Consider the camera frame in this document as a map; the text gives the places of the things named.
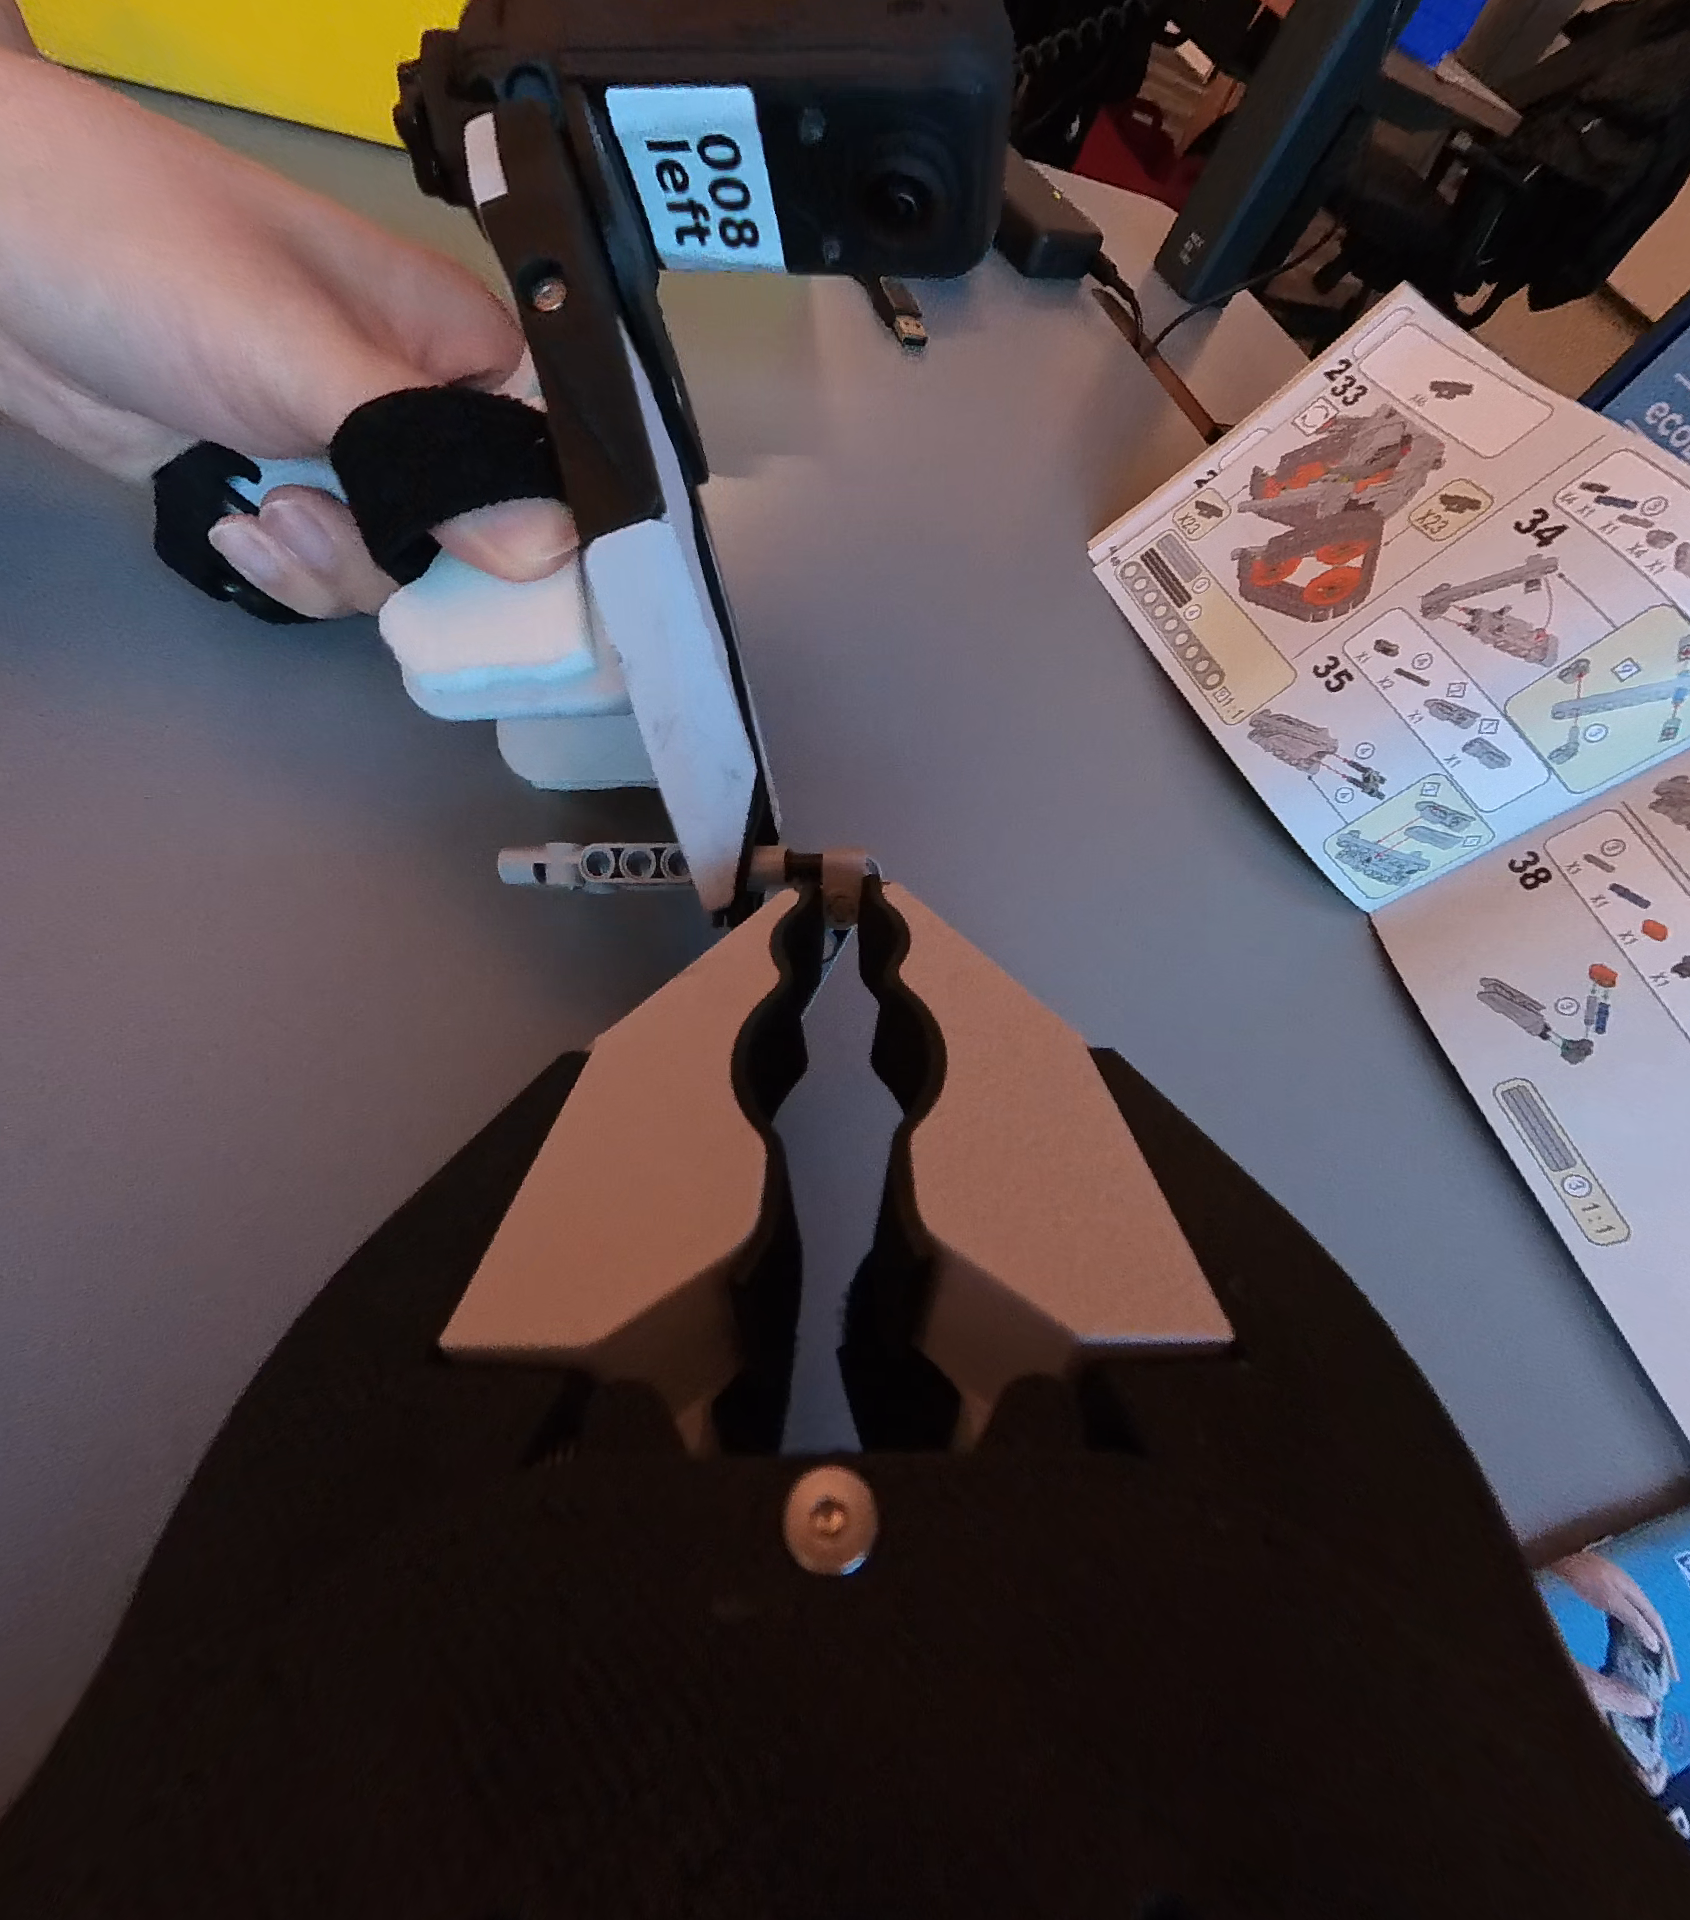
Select white instruction booklet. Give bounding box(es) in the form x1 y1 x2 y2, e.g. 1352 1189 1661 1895
1088 282 1690 1547

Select black monitor base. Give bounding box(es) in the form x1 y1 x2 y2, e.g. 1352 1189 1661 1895
1154 0 1420 306

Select long grey toy brick beam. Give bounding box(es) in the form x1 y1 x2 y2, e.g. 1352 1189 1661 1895
495 841 884 897

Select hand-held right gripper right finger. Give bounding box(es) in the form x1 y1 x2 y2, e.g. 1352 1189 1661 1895
844 881 1238 1454

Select black power adapter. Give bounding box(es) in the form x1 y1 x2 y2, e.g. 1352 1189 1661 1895
997 145 1108 284

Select black coiled cable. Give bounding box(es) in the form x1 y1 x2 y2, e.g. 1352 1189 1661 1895
1010 0 1162 164

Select person's left hand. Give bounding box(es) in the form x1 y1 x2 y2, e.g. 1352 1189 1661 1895
0 0 583 620

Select black bag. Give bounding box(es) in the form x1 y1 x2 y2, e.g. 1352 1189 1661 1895
1474 0 1690 310

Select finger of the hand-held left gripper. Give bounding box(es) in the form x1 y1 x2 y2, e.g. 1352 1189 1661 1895
583 449 784 923

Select black adapter cable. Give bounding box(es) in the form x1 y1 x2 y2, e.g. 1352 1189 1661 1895
1084 224 1334 361

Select yellow plastic bin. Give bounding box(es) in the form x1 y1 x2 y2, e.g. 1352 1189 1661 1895
15 0 470 147

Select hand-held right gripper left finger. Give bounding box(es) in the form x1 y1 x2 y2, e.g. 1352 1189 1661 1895
439 884 810 1454

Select red bag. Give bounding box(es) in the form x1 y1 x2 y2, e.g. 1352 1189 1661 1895
1070 96 1192 211

